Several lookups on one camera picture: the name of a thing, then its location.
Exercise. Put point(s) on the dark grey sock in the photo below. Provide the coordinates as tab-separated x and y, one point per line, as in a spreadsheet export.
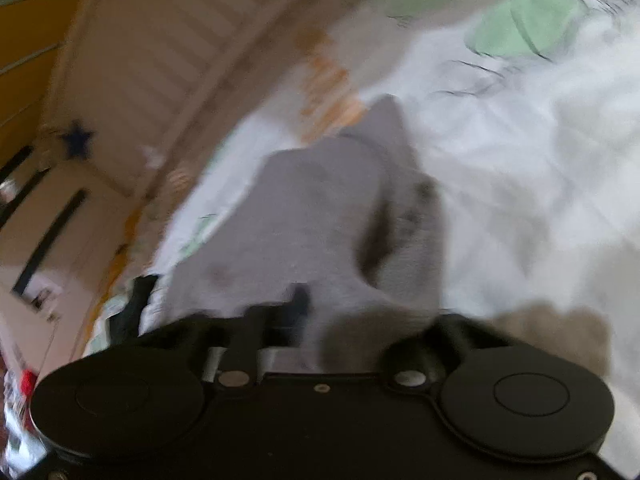
300	210

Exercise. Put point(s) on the orange wooden cabinet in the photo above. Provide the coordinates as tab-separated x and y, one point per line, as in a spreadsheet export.
35	25

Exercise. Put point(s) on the white leaf print bedsheet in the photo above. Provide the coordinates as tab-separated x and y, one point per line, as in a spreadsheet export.
525	160

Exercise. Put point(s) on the blue star sticker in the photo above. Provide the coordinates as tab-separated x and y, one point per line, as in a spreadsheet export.
76	141

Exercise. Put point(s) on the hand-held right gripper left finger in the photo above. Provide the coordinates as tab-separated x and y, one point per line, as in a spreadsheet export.
300	301

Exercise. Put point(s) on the orange wooden bed frame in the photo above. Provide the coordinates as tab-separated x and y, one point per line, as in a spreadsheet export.
120	255

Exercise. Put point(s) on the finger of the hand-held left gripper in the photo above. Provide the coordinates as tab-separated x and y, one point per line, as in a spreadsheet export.
141	295

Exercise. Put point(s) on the beige slatted headboard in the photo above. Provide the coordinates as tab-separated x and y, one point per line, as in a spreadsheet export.
165	50

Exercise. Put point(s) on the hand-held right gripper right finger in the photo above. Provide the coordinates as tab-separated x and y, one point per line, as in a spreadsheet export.
452	335

